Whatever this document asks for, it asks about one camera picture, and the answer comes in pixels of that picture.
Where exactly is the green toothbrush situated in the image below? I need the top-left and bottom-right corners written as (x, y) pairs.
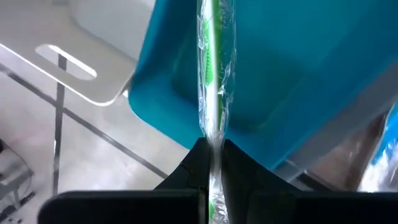
top-left (196, 0), bottom-right (238, 224)

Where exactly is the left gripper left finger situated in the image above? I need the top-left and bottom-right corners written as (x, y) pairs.
top-left (37, 136), bottom-right (215, 224)

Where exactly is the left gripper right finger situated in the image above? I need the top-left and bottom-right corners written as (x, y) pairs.
top-left (222, 138), bottom-right (398, 224)

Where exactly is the teal plastic bin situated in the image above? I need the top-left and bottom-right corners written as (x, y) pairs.
top-left (127, 0), bottom-right (398, 171)

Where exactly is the blue toothbrush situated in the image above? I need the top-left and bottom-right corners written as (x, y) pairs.
top-left (357, 104), bottom-right (398, 193)

